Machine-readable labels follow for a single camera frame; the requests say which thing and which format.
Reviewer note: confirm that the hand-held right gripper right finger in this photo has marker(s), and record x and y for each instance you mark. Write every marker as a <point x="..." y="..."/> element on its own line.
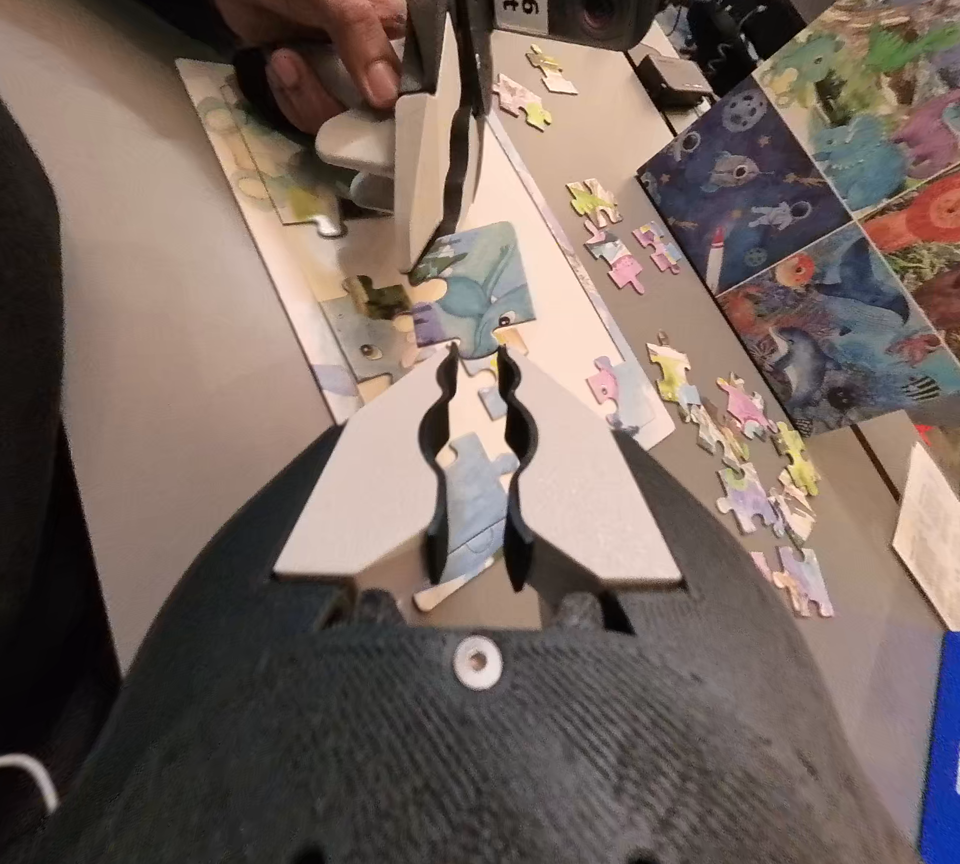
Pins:
<point x="600" y="504"/>

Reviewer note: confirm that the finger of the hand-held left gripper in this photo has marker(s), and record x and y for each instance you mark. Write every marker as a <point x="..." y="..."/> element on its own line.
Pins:
<point x="472" y="137"/>
<point x="424" y="167"/>

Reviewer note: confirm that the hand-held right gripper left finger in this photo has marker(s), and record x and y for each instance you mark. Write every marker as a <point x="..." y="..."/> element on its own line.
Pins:
<point x="352" y="504"/>

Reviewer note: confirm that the blue triceratops body puzzle piece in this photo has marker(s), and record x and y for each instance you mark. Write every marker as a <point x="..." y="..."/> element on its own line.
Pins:
<point x="472" y="504"/>

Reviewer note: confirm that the pink dinosaur head puzzle piece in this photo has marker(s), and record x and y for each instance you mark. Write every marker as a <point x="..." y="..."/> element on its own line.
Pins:
<point x="615" y="384"/>

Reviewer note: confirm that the teal baby dinosaur corner piece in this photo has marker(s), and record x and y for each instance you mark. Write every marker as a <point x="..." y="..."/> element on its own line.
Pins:
<point x="472" y="287"/>

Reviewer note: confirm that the jigsaw puzzle pieces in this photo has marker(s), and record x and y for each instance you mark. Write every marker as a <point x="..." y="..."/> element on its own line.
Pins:
<point x="742" y="497"/>

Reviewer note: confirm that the white puzzle tray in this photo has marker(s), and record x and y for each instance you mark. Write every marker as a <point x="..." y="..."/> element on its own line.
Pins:
<point x="540" y="264"/>

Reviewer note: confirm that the blue triceratops face puzzle piece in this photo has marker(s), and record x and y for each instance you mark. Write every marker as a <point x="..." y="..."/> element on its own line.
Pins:
<point x="367" y="347"/>

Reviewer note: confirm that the pink spotted back puzzle piece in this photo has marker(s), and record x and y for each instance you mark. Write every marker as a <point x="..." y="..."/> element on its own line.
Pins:
<point x="622" y="264"/>

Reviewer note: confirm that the black power bank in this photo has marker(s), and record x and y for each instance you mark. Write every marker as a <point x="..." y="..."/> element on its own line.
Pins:
<point x="675" y="81"/>

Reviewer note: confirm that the joined green dinosaur puzzle pieces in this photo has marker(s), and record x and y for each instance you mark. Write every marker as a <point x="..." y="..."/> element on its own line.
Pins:
<point x="285" y="189"/>

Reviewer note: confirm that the animal picture board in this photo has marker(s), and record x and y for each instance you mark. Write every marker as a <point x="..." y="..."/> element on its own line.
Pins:
<point x="825" y="204"/>

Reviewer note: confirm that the laminated instruction sheet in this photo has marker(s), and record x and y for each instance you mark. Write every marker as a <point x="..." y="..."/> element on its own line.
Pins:
<point x="930" y="542"/>

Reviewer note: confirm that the blue plastic bin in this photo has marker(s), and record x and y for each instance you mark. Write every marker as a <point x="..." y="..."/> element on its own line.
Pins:
<point x="945" y="766"/>

